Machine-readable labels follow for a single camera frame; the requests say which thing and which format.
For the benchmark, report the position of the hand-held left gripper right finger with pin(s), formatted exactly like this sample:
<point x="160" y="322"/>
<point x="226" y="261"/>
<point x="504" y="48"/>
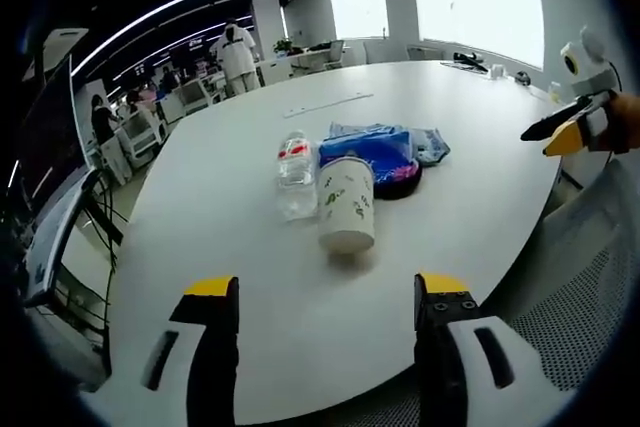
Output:
<point x="450" y="347"/>

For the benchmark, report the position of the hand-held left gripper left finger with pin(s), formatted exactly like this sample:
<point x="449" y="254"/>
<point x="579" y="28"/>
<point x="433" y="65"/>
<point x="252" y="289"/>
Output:
<point x="210" y="347"/>

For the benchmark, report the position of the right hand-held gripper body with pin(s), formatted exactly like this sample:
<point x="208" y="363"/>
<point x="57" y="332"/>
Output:
<point x="590" y="72"/>

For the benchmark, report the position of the small blue printed packet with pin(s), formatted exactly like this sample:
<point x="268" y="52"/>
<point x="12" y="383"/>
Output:
<point x="432" y="146"/>

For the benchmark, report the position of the white paper cup leaf print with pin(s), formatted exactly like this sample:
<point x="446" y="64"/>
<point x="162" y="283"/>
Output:
<point x="346" y="207"/>

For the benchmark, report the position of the blue snack bag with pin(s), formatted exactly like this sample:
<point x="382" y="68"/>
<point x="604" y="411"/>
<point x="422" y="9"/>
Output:
<point x="367" y="149"/>

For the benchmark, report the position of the clear plastic water bottle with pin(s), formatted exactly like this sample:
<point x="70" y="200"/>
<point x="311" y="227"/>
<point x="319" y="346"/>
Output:
<point x="296" y="174"/>

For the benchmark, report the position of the person's right hand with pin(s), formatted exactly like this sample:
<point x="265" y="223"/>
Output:
<point x="625" y="122"/>

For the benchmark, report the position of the black device on table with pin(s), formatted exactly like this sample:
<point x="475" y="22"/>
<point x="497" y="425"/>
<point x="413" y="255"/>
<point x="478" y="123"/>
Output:
<point x="469" y="58"/>

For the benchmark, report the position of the grey mesh office chair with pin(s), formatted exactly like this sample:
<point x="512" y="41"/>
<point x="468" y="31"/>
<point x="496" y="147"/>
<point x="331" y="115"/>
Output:
<point x="575" y="297"/>

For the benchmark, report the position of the white table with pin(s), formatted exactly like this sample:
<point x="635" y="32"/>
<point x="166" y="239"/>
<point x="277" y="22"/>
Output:
<point x="240" y="157"/>

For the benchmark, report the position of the white strip on table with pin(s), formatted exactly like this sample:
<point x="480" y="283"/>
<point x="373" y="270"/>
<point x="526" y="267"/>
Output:
<point x="327" y="104"/>

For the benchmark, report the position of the white office chair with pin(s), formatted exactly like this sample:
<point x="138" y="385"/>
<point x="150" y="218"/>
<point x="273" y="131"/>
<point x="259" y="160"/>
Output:
<point x="334" y="54"/>

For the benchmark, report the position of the large dark monitor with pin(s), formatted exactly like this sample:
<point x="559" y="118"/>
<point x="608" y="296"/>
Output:
<point x="47" y="132"/>

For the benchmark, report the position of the green potted plant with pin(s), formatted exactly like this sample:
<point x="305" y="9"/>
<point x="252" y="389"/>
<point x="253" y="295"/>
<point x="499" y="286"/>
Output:
<point x="284" y="47"/>

